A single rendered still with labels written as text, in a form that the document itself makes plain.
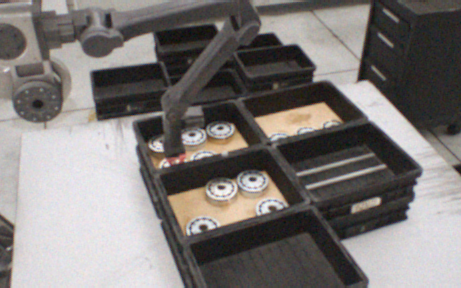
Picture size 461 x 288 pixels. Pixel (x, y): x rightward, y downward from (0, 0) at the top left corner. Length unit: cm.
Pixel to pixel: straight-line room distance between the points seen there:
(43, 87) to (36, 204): 51
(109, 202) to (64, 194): 17
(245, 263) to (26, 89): 80
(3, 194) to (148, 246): 156
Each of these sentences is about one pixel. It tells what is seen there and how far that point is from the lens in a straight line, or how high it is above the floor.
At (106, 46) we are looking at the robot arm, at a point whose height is 141.
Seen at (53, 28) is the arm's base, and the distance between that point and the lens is 127.
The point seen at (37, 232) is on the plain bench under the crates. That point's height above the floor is 70.
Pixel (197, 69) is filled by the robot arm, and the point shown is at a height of 127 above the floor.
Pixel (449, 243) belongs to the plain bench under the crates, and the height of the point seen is 70.
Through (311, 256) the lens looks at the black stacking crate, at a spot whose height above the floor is 83.
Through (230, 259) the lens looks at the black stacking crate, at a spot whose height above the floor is 83.
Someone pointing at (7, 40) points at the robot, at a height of 145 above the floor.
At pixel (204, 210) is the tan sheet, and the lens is 163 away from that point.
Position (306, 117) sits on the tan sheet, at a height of 83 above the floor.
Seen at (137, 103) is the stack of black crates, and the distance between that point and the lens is 268.
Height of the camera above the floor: 198
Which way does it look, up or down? 38 degrees down
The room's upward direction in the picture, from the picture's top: straight up
